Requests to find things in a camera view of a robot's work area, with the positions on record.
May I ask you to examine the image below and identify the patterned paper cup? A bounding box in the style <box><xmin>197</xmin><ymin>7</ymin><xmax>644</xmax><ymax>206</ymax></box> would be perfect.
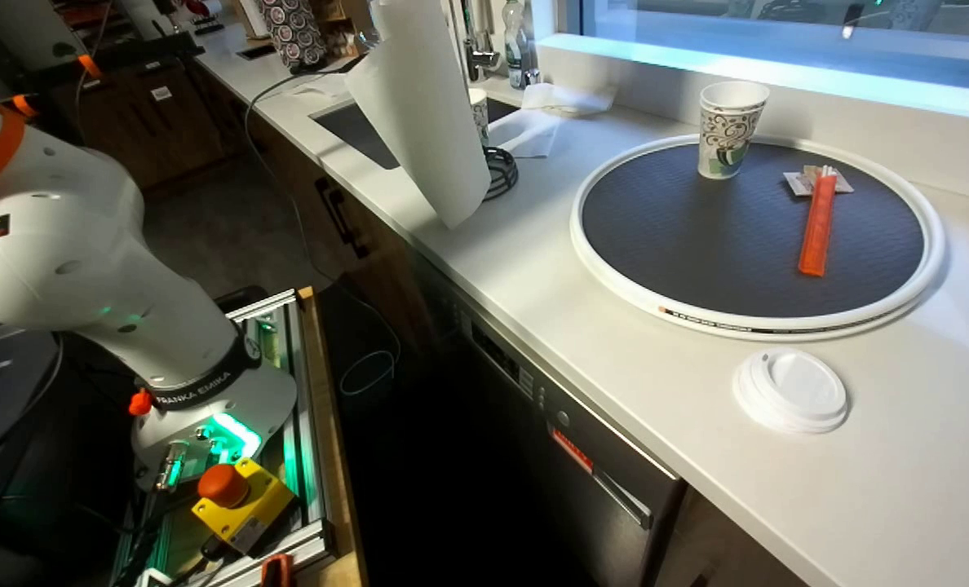
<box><xmin>468</xmin><ymin>85</ymin><xmax>493</xmax><ymax>142</ymax></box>
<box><xmin>694</xmin><ymin>78</ymin><xmax>772</xmax><ymax>185</ymax></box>

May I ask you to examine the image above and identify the dark under-counter cabinet front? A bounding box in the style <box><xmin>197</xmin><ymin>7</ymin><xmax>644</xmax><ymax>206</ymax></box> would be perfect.
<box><xmin>313</xmin><ymin>173</ymin><xmax>691</xmax><ymax>587</ymax></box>

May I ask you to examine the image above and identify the yellow emergency stop box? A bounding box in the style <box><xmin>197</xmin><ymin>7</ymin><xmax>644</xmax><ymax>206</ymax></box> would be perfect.
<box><xmin>189</xmin><ymin>455</ymin><xmax>297</xmax><ymax>558</ymax></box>

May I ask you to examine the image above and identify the orange flat stick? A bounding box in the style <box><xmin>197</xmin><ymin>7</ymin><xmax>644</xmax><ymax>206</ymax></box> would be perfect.
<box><xmin>793</xmin><ymin>163</ymin><xmax>843</xmax><ymax>281</ymax></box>

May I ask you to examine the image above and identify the white paper towel roll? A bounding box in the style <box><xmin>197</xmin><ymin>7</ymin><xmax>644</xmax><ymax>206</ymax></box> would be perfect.
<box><xmin>344</xmin><ymin>0</ymin><xmax>496</xmax><ymax>231</ymax></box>

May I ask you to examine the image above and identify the white plastic cup lid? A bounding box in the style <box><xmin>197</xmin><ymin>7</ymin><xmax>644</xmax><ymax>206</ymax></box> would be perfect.
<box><xmin>730</xmin><ymin>345</ymin><xmax>855</xmax><ymax>435</ymax></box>

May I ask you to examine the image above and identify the stainless steel sink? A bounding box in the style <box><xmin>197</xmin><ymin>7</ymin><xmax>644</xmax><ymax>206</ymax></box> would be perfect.
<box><xmin>313</xmin><ymin>98</ymin><xmax>408</xmax><ymax>173</ymax></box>

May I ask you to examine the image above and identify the small grey flat piece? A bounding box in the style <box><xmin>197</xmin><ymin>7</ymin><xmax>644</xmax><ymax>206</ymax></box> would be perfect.
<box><xmin>780</xmin><ymin>163</ymin><xmax>859</xmax><ymax>201</ymax></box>

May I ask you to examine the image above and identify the chrome kitchen faucet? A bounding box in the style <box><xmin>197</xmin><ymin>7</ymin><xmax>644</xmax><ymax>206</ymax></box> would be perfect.
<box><xmin>451</xmin><ymin>0</ymin><xmax>508</xmax><ymax>85</ymax></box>

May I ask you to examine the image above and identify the glass window pane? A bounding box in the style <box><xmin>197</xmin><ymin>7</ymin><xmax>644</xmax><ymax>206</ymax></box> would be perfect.
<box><xmin>579</xmin><ymin>0</ymin><xmax>969</xmax><ymax>94</ymax></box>

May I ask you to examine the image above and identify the wooden board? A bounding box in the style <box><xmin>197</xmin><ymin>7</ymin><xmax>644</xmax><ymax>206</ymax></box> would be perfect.
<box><xmin>294</xmin><ymin>282</ymin><xmax>371</xmax><ymax>587</ymax></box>

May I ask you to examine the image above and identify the patterned bag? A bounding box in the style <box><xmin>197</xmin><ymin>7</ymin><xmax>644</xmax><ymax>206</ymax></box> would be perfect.
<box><xmin>254</xmin><ymin>0</ymin><xmax>333</xmax><ymax>76</ymax></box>

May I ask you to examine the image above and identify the clear dish soap bottle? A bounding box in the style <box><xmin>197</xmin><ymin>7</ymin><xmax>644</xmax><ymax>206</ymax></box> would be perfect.
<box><xmin>501</xmin><ymin>0</ymin><xmax>546</xmax><ymax>94</ymax></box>

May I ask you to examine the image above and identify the white bowl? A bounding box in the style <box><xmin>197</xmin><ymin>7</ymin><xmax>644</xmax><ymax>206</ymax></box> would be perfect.
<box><xmin>567</xmin><ymin>131</ymin><xmax>953</xmax><ymax>341</ymax></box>

